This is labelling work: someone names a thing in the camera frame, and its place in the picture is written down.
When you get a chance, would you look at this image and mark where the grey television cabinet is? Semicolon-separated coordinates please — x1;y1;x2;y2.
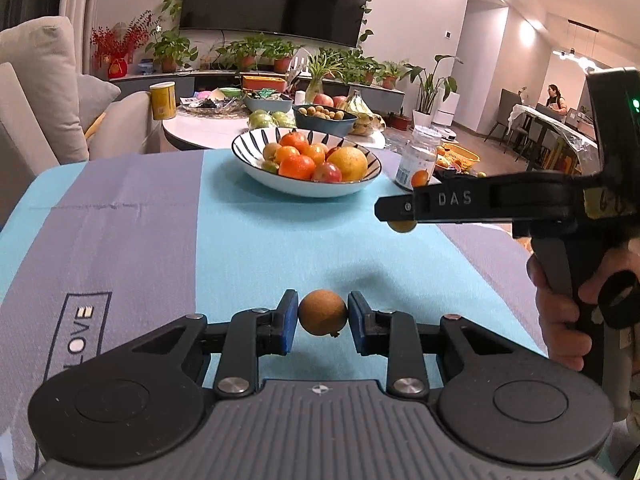
109;67;406;106

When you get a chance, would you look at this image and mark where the red berry plant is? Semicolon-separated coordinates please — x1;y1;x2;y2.
90;10;153;81

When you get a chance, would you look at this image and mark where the glass jar with orange label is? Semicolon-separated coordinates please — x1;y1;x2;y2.
395;126;443;191

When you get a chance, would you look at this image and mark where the spider plant in glass vase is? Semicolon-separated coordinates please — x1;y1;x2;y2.
300;47;346;103

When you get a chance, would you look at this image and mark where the potted green plant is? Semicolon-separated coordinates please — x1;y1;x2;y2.
380;60;408;91
345;50;383;86
145;27;198;73
215;35;266;72
262;37;301;75

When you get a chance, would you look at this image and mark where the blue grey striped cloth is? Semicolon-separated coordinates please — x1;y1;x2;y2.
0;150;551;480

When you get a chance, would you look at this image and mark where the dining table with cloth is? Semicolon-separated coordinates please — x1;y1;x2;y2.
507;104;598;171

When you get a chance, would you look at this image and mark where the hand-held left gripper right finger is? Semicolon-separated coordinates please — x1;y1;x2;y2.
347;290;518;397

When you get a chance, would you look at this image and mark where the orange box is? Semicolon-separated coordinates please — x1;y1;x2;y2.
242;76;287;93

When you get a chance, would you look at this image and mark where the beige cushion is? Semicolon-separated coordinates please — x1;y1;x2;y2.
0;16;90;166

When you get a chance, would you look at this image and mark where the pile of longans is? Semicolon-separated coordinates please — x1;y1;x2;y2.
300;105;348;121

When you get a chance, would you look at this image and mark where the round white table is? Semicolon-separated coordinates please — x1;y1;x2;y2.
162;105;388;153

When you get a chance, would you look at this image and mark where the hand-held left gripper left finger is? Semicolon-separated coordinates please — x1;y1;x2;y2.
131;288;301;397

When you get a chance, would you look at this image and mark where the beige sofa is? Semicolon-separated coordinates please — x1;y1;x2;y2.
0;15;166;226

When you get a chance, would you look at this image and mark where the dark blue bowl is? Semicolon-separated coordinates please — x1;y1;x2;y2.
292;104;358;137

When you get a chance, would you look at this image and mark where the pendant lamp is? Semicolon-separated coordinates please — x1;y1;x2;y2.
552;20;608;68

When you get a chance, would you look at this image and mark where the yellow pillow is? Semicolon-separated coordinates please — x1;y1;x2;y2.
84;112;107;141

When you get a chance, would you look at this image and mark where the glass snack tray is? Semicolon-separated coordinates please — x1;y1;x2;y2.
180;95;246;118

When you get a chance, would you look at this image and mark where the light curtain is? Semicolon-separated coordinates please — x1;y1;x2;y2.
59;0;98;78

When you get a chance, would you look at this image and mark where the brown round fruit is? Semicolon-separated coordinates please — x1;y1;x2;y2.
298;289;349;338

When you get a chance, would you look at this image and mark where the tall plant in white pot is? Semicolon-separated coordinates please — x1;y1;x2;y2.
402;55;463;128

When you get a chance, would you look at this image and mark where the white blue striped bowl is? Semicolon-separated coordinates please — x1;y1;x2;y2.
231;127;383;198

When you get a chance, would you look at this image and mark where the bunch of bananas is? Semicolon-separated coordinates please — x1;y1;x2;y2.
345;90;386;136

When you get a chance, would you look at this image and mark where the grey dining chair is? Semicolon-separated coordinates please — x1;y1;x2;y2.
485;89;523;148

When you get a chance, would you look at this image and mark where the grey pillow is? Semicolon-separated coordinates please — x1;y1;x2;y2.
77;75;122;133

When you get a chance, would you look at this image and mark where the light blue container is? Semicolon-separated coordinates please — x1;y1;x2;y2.
242;92;293;113

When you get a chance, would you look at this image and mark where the yellow can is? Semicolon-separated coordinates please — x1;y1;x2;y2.
150;81;177;121

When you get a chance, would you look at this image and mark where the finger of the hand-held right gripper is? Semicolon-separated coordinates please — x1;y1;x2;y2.
375;194;417;224

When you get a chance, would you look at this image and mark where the orange plastic basket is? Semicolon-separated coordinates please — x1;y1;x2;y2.
442;144;481;166

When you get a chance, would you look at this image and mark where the large yellow orange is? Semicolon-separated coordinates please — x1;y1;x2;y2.
326;146;369;182

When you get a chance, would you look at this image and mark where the person's right hand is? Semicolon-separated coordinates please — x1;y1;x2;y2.
527;239;640;372

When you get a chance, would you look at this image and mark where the pack of green apples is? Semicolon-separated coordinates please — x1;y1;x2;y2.
248;110;297;130

